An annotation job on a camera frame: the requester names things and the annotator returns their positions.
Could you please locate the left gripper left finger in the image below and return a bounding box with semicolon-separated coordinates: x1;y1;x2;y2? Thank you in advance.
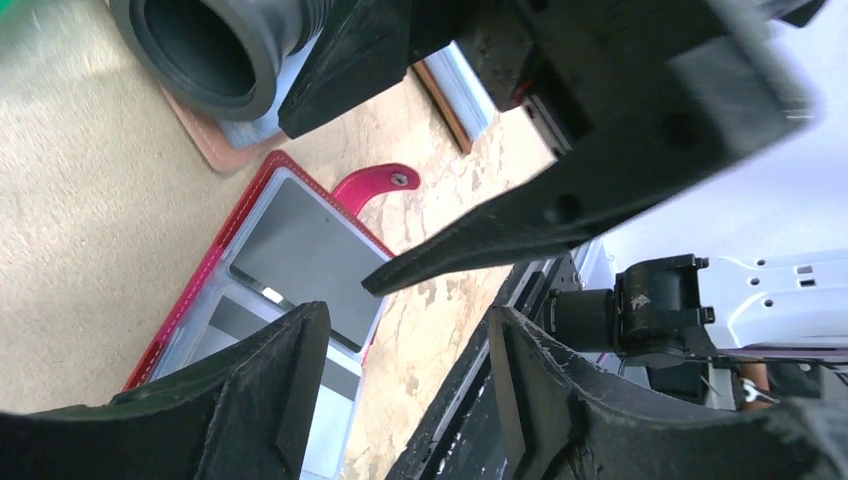
1;302;330;479

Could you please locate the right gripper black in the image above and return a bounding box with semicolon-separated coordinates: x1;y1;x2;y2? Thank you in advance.
363;1;822;296

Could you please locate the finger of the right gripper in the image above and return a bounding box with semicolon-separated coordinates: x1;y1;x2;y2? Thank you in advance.
278;0;464;139

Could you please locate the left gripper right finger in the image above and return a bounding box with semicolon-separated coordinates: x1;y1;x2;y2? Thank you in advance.
488;307;847;479

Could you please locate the dark grey VIP card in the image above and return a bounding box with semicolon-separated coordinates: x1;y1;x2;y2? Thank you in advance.
231;175;388;353

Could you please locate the red leather card holder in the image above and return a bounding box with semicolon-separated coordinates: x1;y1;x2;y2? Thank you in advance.
128;150;421;479

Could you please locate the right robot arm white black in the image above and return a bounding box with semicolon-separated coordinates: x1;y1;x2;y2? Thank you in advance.
278;1;847;368

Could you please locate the brown open card holder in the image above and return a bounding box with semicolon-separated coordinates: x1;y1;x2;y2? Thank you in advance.
412;42;496;155

